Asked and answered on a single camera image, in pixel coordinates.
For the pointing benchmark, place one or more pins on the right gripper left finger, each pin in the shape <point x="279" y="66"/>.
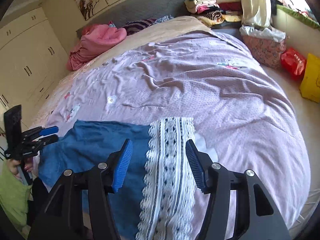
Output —
<point x="104" y="179"/>

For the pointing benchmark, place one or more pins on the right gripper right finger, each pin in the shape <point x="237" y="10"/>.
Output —
<point x="213" y="179"/>

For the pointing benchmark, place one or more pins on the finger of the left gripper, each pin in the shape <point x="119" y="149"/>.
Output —
<point x="48" y="130"/>
<point x="42" y="141"/>

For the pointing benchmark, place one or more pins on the blue denim lace-trimmed pants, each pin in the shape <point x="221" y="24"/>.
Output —
<point x="157" y="196"/>

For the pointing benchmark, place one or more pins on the left hand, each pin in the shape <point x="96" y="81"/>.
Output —
<point x="14" y="166"/>

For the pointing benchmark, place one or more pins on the pink floral bed mat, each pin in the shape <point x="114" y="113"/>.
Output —
<point x="53" y="95"/>

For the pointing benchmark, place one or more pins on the lilac patterned bed quilt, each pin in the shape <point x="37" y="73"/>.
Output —
<point x="241" y="116"/>

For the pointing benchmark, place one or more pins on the cream built-in wardrobe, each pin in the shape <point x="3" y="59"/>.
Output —
<point x="32" y="57"/>

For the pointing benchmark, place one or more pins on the pink crumpled blanket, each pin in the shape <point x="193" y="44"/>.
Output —
<point x="98" y="39"/>

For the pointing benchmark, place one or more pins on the yellow shopping bag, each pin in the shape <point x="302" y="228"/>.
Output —
<point x="310" y="87"/>

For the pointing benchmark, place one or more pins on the red plastic bag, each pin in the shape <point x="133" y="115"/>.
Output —
<point x="294" y="63"/>

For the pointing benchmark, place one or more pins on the floral fabric bag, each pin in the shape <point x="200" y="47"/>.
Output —
<point x="266" y="45"/>

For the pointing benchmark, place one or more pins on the striped dark pillow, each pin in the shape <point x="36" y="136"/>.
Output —
<point x="136" y="26"/>

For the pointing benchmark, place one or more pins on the cream window curtain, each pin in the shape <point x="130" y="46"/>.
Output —
<point x="256" y="13"/>

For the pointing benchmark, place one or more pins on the pile of folded clothes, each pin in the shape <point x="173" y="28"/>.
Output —
<point x="216" y="13"/>

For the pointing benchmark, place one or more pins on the grey quilted headboard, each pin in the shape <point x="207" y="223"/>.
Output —
<point x="133" y="10"/>

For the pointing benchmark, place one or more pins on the green windowsill cushion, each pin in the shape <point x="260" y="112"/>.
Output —
<point x="306" y="20"/>

